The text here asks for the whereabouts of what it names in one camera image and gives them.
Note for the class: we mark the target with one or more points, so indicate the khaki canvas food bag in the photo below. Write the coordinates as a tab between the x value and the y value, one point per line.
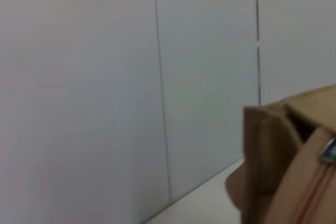
275	169

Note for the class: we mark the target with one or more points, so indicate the silver metal zipper pull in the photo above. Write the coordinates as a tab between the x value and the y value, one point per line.
329	151

